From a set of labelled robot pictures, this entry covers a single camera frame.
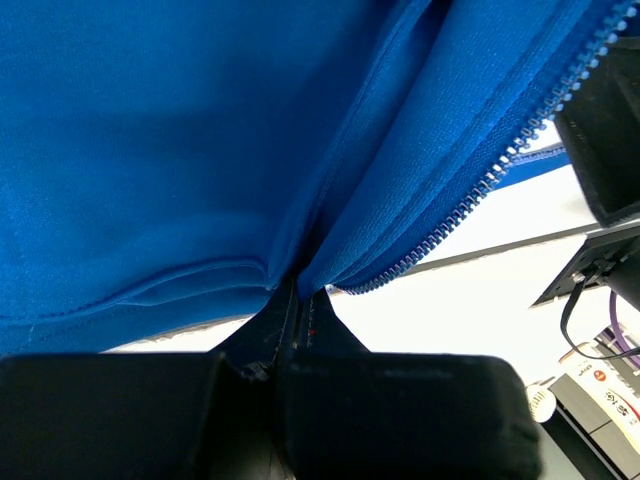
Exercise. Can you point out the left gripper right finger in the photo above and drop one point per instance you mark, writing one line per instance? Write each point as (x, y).
(345, 412)

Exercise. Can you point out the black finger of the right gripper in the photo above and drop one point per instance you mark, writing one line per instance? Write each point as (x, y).
(599, 128)

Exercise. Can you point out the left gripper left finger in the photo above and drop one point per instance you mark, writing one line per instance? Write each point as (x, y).
(148, 415)

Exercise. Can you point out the blue zip jacket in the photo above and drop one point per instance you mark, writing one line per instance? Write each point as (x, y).
(165, 163)

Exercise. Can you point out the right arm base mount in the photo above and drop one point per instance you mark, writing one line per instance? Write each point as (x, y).
(596, 259)

